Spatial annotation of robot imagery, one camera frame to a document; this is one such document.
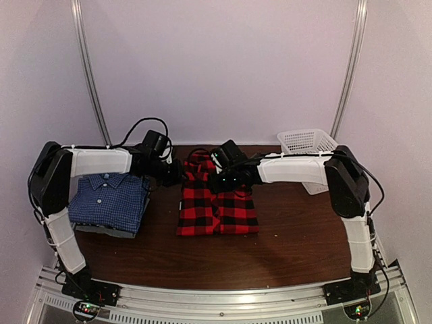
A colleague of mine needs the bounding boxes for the red black plaid shirt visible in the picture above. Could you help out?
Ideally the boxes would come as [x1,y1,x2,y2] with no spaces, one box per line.
[176,148,259,236]

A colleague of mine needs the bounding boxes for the grey folded shirt underneath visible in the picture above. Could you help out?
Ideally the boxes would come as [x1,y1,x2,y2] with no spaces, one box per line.
[70,189,150,239]

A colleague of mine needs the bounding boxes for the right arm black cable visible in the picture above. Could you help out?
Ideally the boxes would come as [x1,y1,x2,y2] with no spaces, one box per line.
[187,148,389,318]

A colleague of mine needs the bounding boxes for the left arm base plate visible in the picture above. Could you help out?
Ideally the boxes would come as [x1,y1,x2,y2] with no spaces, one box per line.
[61,279,120,306]

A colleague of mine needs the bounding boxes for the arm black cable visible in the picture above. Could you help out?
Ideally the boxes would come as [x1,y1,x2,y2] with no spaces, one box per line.
[187,148,389,318]
[27,117,175,271]

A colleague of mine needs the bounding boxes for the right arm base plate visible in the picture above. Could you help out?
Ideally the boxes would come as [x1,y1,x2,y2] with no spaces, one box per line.
[323,278,381,305]

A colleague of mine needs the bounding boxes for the left circuit board with LEDs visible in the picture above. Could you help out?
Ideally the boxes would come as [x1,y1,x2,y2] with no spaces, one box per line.
[72,300,101,321]

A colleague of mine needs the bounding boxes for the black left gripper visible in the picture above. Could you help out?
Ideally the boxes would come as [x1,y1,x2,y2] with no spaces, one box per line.
[147,157,190,187]

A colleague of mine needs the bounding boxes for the right aluminium corner post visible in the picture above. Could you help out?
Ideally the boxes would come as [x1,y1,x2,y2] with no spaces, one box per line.
[330,0,368,139]

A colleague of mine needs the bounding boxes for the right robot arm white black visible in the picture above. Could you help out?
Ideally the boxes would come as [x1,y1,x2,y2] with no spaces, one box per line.
[208,140,376,298]

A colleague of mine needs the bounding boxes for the left aluminium corner post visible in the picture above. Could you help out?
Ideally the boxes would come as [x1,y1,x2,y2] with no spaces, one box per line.
[70,0,112,146]

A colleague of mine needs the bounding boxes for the blue checked folded shirt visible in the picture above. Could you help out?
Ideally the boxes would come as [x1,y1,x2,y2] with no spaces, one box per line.
[68,173,149,234]

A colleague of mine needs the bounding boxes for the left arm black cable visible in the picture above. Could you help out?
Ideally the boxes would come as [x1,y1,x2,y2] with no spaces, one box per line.
[27,117,175,271]

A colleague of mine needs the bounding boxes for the right circuit board with LEDs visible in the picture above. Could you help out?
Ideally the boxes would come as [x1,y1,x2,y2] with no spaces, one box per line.
[344,302,371,321]

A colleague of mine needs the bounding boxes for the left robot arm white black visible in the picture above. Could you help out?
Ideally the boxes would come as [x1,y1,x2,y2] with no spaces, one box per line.
[28,142,183,300]

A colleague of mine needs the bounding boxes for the white plastic basket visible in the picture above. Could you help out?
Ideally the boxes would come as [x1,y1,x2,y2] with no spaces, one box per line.
[276,128,340,196]

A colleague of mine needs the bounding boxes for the aluminium corner post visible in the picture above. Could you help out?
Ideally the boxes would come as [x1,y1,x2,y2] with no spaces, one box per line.
[330,0,368,139]
[70,0,112,146]

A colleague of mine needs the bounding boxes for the circuit board with leds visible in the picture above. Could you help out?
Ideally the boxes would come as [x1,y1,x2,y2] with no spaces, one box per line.
[72,300,101,321]
[344,302,371,321]

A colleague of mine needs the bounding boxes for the front aluminium frame rail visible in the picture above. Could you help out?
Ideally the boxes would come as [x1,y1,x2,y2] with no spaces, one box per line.
[23,266,420,323]

